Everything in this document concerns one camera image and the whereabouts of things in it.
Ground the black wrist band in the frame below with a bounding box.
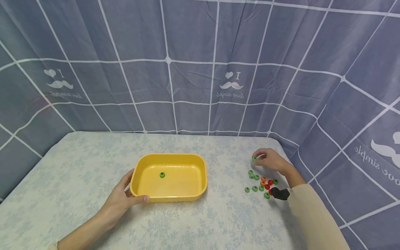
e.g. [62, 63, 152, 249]
[270, 187, 291, 201]

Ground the yellow plastic tray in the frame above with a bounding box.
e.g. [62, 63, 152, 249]
[130, 153, 208, 203]

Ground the scattered group of coloured rings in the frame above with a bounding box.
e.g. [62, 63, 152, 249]
[244, 169, 279, 199]

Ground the person's right hand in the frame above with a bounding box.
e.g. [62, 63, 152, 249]
[252, 148, 296, 177]

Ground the person's left hand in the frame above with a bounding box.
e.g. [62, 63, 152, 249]
[99, 169, 150, 228]

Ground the person's left forearm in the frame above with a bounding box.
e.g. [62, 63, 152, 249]
[47, 211, 116, 250]

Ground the person's right forearm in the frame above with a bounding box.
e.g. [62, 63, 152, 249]
[285, 166, 351, 250]

